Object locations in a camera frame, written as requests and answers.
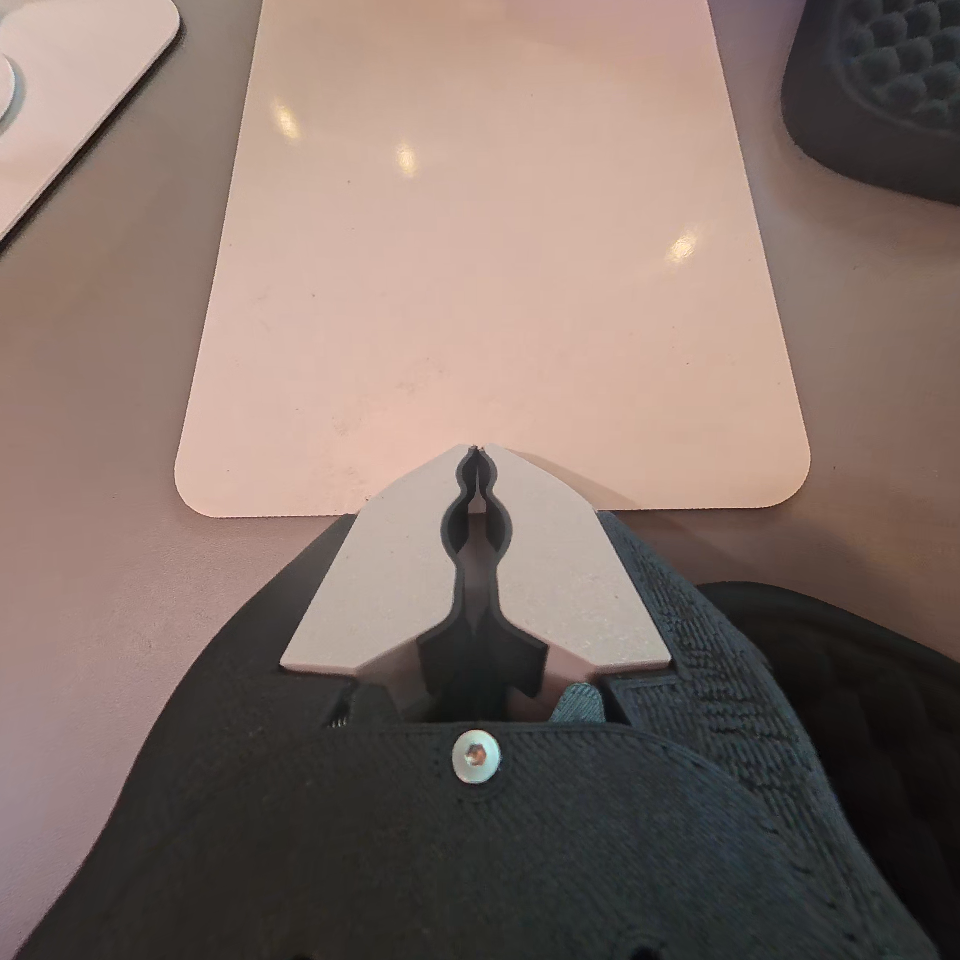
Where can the white whiteboard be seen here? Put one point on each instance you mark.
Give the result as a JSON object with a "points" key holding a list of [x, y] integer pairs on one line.
{"points": [[495, 225]]}

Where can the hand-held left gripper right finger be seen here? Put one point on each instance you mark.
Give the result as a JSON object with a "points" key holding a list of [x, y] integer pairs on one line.
{"points": [[585, 600]]}

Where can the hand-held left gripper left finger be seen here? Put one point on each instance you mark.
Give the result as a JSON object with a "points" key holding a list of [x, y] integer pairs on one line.
{"points": [[375, 600]]}

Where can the white table sign stand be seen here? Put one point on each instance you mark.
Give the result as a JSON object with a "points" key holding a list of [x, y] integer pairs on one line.
{"points": [[75, 75]]}

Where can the dark rounded object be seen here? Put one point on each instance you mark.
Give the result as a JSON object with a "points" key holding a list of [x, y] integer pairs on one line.
{"points": [[885, 720]]}

